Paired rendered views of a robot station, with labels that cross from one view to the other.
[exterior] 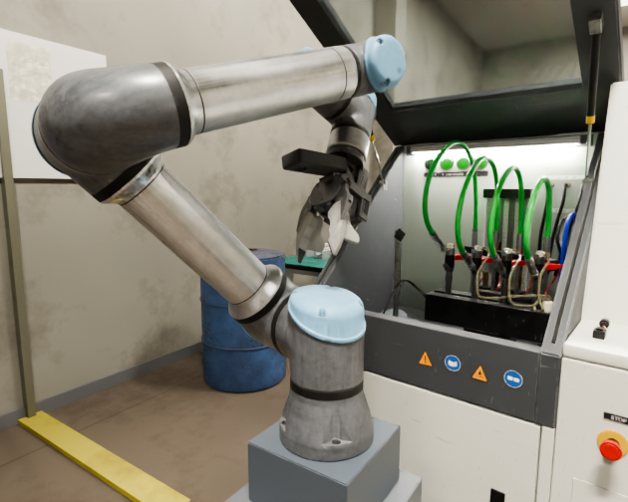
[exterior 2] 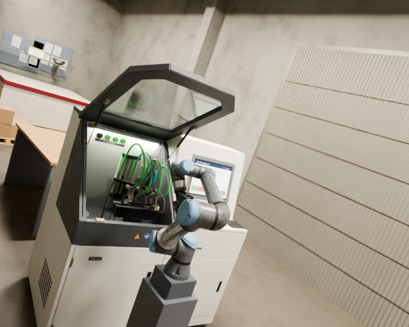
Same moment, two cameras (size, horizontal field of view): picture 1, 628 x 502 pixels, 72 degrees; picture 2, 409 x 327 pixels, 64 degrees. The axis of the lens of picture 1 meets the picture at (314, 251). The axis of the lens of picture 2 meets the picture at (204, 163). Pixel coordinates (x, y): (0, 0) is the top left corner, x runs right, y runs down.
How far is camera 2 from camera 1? 1.77 m
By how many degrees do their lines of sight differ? 76
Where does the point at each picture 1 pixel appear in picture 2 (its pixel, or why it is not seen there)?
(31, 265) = not seen: outside the picture
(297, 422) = (184, 272)
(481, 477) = (145, 270)
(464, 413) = (145, 251)
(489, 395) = not seen: hidden behind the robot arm
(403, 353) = (128, 235)
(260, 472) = (173, 290)
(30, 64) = not seen: outside the picture
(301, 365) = (188, 257)
